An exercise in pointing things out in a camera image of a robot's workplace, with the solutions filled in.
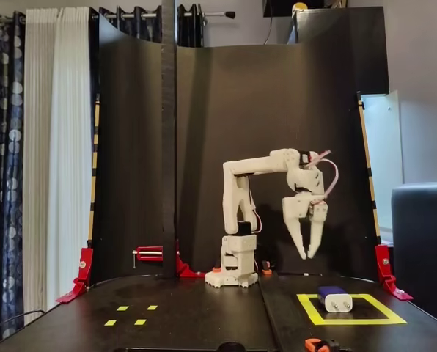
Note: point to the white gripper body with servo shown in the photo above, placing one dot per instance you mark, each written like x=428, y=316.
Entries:
x=295, y=208

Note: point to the small yellow tape marker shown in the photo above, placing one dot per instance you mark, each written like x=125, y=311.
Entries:
x=110, y=322
x=152, y=307
x=122, y=308
x=140, y=322

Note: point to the blue USB charger block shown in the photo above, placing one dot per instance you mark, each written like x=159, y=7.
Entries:
x=337, y=302

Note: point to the yellow tape square outline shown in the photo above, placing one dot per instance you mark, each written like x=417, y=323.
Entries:
x=350, y=321

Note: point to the red screw clamp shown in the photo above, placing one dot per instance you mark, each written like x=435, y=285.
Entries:
x=150, y=254

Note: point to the orange black spring clamp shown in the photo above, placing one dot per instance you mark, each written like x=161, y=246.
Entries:
x=312, y=345

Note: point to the white moving gripper finger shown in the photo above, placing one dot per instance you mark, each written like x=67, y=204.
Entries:
x=318, y=227

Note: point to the black backdrop sheet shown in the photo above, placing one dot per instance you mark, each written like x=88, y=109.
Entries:
x=277, y=110

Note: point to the yellow round object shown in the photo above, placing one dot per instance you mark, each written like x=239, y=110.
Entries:
x=299, y=5

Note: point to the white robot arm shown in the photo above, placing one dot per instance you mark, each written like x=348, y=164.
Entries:
x=229, y=190

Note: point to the white fixed gripper finger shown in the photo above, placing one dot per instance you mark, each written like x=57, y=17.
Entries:
x=297, y=234

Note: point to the white cabinet door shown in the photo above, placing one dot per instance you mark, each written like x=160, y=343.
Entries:
x=383, y=146

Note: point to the yellow black striped stick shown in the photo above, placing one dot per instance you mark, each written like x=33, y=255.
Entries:
x=369, y=172
x=94, y=165

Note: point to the white pleated curtain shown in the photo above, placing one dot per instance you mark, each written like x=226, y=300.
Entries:
x=57, y=146

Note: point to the silver curtain rod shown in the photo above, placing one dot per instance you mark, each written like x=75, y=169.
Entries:
x=215, y=14

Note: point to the red desk edge clamp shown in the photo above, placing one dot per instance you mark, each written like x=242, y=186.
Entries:
x=381, y=256
x=86, y=260

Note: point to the dark blue patterned curtain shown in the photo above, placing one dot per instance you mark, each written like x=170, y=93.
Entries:
x=7, y=146
x=130, y=22

